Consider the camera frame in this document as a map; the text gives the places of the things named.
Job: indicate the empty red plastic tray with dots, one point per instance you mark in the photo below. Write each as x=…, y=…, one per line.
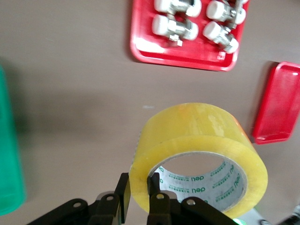
x=276, y=105

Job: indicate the green plastic tray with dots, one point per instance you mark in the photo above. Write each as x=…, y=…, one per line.
x=9, y=152

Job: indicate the yellow packing tape roll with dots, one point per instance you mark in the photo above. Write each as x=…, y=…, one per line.
x=199, y=126

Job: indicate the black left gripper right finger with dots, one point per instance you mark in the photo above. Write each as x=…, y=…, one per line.
x=159, y=208

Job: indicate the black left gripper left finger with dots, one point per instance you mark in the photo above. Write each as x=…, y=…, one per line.
x=123, y=194

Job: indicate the metal valve with white caps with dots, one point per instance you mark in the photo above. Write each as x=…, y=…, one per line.
x=178, y=5
x=220, y=37
x=226, y=10
x=174, y=29

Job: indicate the red tray holding valves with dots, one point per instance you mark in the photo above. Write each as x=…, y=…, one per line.
x=187, y=56

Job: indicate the clear tape marker strip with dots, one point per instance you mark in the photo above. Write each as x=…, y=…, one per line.
x=148, y=107

